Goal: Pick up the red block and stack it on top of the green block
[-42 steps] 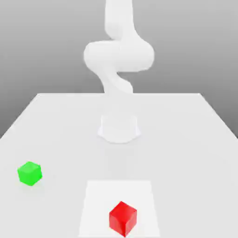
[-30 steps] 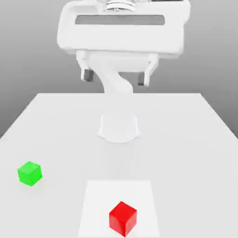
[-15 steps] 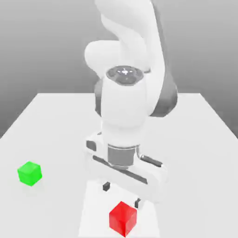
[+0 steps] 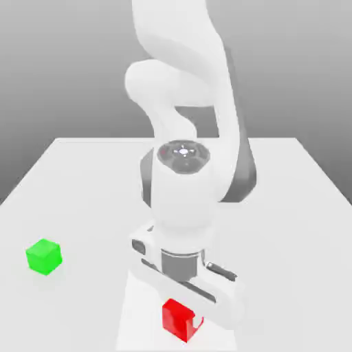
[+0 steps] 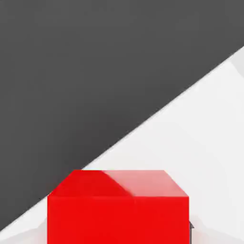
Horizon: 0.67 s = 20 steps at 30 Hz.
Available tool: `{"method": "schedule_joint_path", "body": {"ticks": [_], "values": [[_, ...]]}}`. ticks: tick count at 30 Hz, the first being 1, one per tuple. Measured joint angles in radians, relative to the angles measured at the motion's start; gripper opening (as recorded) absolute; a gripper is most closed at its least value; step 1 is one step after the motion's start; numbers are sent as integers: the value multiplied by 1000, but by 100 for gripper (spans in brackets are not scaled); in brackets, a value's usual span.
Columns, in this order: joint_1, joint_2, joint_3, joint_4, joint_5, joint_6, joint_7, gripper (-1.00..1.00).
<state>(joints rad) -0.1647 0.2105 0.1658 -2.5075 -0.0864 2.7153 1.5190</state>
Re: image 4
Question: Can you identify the small green cube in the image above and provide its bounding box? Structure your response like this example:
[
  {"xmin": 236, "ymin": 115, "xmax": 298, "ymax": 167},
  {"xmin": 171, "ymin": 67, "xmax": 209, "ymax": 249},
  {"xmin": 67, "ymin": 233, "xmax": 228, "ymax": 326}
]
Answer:
[{"xmin": 25, "ymin": 238, "xmax": 64, "ymax": 277}]

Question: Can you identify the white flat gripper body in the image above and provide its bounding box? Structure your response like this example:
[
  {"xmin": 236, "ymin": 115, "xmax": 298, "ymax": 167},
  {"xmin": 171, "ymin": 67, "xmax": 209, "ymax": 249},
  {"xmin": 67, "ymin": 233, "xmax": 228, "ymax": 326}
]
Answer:
[{"xmin": 128, "ymin": 255, "xmax": 246, "ymax": 331}]

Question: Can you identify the small red cube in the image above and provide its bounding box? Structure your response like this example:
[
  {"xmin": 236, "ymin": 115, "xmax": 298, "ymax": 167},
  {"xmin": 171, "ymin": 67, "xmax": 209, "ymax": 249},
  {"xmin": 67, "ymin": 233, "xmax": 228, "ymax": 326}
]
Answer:
[{"xmin": 161, "ymin": 298, "xmax": 205, "ymax": 344}]

